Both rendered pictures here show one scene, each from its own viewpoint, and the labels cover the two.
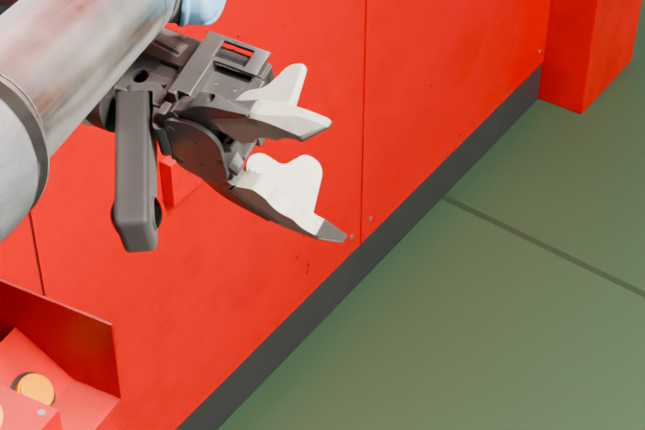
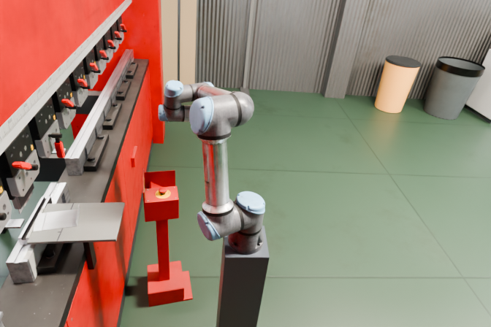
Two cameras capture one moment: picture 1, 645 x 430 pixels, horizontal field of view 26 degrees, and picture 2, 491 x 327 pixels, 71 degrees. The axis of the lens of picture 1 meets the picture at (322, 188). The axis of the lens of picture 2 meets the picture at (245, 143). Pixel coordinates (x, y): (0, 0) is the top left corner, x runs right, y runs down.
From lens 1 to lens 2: 103 cm
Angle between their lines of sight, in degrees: 38
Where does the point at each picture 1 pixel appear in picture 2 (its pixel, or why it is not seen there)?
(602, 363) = (199, 180)
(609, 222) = (183, 158)
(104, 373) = (172, 182)
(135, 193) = not seen: hidden behind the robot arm
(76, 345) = (166, 179)
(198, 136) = not seen: hidden behind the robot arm
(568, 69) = (158, 135)
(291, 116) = not seen: hidden behind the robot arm
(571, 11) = (157, 122)
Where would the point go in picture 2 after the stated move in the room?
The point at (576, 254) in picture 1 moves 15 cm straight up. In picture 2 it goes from (181, 166) to (181, 152)
